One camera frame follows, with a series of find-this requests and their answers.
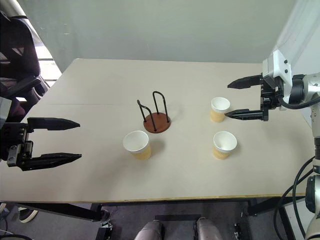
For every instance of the black office chair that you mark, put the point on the black office chair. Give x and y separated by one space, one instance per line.
17 55

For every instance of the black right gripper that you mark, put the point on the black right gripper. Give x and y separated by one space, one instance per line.
270 93

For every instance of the white panel with black frame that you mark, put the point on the white panel with black frame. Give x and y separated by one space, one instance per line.
292 220

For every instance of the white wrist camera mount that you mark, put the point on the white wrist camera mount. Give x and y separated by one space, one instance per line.
280 62
4 110

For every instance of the dark rounded grey shape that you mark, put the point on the dark rounded grey shape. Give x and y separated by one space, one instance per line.
149 231
208 229

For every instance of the yellow white paper cup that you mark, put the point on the yellow white paper cup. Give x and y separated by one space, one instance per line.
219 110
137 146
223 146

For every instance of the black table frame beam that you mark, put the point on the black table frame beam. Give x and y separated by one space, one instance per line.
62 211
272 206

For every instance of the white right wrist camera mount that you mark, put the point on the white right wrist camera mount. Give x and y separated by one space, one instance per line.
280 62

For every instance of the dark shoe with white sole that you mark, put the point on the dark shoe with white sole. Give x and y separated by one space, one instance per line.
27 215

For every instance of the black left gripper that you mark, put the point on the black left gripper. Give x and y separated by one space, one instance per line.
15 145

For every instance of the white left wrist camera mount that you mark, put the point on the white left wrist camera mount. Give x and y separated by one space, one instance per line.
4 110

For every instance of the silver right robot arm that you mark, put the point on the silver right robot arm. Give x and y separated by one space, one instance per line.
311 86

